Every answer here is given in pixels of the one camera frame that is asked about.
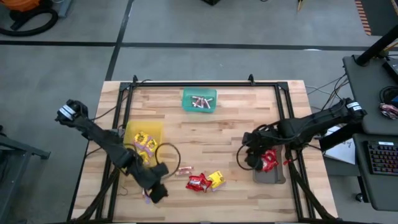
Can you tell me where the grey metal stand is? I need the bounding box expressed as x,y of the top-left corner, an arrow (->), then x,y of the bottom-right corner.
0,124 -> 51,220

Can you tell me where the black camera cable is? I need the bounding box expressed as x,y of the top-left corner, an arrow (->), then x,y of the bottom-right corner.
235,143 -> 261,172
154,142 -> 182,179

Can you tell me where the black right camera cable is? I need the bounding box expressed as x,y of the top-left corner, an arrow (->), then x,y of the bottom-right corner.
235,143 -> 261,172

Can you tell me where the white paper sheet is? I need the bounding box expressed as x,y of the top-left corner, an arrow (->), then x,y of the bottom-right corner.
323,123 -> 356,165

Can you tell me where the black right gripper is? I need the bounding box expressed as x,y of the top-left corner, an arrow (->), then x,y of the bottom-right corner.
242,129 -> 290,171

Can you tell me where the black left camera cable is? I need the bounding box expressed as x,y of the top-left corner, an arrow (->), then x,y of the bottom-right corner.
154,142 -> 182,179

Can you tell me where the teal plastic bin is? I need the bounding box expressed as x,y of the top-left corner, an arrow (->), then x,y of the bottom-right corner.
182,86 -> 218,113

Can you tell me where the dark floor mat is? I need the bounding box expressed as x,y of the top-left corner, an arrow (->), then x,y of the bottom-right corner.
360,0 -> 398,37

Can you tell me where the orange shop vacuum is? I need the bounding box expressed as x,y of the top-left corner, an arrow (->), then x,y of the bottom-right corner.
7,0 -> 41,12

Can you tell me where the black aluminium rig frame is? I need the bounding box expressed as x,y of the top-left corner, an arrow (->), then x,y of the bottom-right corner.
67,74 -> 336,224

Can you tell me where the black metal pole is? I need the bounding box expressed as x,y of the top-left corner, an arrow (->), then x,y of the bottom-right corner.
355,24 -> 398,67

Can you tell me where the backlit black keyboard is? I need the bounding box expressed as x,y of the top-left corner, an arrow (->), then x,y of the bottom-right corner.
366,140 -> 398,175

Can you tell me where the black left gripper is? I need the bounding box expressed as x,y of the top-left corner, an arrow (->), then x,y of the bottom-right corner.
133,163 -> 170,203

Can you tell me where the black vacuum hose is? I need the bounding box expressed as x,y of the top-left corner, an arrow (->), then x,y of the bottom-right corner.
0,7 -> 59,37

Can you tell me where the grey desk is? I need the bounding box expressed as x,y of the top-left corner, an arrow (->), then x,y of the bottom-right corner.
353,133 -> 398,212
343,54 -> 398,135

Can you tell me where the black support bar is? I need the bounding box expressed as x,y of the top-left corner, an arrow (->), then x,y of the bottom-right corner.
318,118 -> 363,152

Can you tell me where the yellow plastic bin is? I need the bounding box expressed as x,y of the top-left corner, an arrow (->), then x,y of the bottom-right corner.
119,120 -> 165,169

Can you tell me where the black power cable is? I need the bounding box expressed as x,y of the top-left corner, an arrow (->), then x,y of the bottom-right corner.
91,79 -> 152,123

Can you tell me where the coiled black cable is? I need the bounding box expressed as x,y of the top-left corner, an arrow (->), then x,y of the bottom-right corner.
379,85 -> 398,105

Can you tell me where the grey plastic bin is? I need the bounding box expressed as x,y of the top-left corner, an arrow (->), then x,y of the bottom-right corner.
252,144 -> 287,185

